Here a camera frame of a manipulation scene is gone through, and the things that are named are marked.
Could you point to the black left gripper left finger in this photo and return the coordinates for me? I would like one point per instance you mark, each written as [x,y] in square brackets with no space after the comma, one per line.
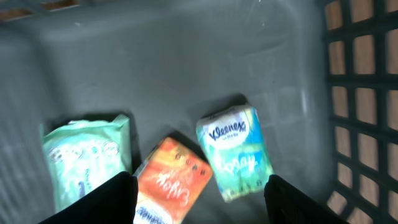
[112,202]

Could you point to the orange tissue pack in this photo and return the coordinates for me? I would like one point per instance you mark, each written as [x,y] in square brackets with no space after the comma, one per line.
[170,181]

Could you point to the mint green wipes pack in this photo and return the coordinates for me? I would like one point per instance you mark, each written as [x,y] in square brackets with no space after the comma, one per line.
[82,155]

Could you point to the teal Kleenex tissue pack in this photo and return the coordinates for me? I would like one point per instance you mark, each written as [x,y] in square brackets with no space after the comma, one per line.
[234,145]

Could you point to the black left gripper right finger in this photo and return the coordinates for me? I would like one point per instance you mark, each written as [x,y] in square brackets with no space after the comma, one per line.
[288,205]

